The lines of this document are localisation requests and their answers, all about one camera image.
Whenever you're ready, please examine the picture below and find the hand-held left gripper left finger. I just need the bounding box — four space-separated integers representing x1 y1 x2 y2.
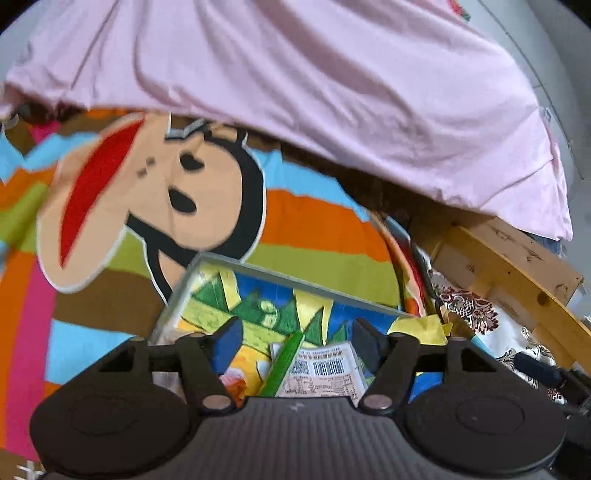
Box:
91 315 245 414

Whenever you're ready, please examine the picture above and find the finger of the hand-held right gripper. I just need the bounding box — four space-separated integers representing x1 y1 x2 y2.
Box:
514 352 563 387

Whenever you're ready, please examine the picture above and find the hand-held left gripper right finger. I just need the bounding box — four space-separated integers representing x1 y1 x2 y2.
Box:
353 316 505 415

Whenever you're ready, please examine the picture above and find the orange red snack packet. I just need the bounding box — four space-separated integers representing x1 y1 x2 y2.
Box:
222 369 259 404

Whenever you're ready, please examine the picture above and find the white green snack packet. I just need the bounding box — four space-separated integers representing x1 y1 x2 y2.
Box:
270 342 369 398

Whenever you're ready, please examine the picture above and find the green stick packet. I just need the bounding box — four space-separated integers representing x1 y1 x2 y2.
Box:
257 330 306 398

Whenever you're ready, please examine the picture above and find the grey metal tray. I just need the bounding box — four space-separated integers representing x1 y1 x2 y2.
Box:
150 253 446 402

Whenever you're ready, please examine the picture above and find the red striped cloth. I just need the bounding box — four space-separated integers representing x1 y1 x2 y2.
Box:
374 212 432 315

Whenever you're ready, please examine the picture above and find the floral quilt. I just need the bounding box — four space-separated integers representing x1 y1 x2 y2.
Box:
416 258 566 402

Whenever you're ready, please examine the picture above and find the cartoon monkey printed blanket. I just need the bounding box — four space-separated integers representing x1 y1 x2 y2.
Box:
0 108 416 480

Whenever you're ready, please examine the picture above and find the pink bed sheet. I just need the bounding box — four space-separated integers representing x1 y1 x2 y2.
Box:
0 0 573 241

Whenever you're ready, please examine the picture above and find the wooden bed frame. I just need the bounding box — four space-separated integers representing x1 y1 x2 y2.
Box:
416 217 591 370

